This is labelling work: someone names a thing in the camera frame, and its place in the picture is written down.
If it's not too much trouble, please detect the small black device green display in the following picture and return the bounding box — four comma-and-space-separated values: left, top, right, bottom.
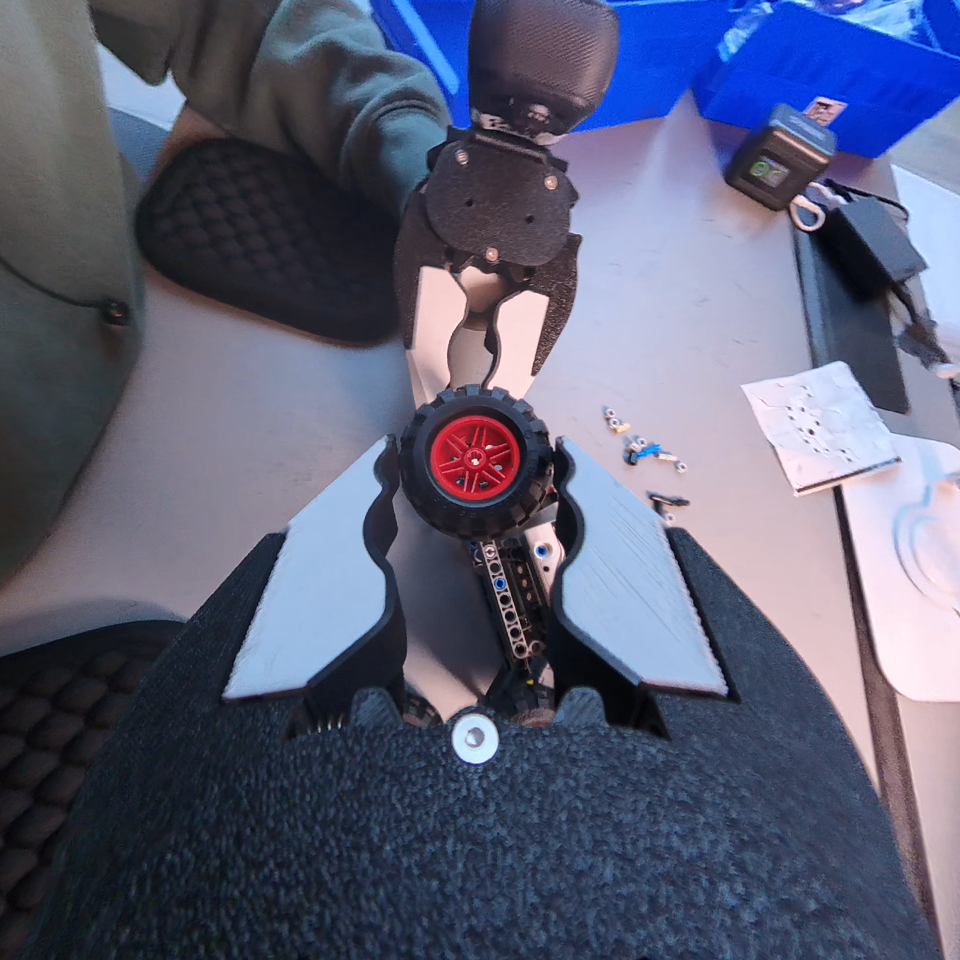
723, 102, 840, 213

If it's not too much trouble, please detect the white booklet stand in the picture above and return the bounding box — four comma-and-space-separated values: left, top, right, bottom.
837, 435, 960, 705

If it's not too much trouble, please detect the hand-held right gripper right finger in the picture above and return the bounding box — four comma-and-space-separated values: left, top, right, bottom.
546, 437, 733, 702

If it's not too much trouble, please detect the blue plastic bin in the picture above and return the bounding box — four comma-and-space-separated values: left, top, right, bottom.
368, 0, 754, 132
690, 0, 960, 160

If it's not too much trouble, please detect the white toy brick truck model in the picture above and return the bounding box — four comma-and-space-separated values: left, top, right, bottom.
468, 522, 568, 714

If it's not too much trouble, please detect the white sticker sheet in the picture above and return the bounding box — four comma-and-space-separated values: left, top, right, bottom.
740, 360, 906, 498

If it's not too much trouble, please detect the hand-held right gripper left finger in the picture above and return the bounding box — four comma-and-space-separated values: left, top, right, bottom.
222, 437, 406, 702

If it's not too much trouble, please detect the black drawstring cord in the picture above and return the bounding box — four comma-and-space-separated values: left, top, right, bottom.
0, 252, 135, 330

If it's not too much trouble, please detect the cluster of small toy pins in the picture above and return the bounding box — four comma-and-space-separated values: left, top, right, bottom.
600, 402, 693, 480

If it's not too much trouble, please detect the red toy wheel hub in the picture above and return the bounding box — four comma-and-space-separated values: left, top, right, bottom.
429, 413, 519, 498

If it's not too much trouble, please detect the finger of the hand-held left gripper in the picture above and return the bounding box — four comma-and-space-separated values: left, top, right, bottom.
489, 290, 556, 397
407, 264, 471, 402

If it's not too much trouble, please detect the black toy tire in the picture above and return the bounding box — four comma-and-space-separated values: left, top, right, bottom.
396, 384, 555, 543

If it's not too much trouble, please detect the black power adapter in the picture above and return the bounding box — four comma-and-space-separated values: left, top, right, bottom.
819, 180, 933, 304

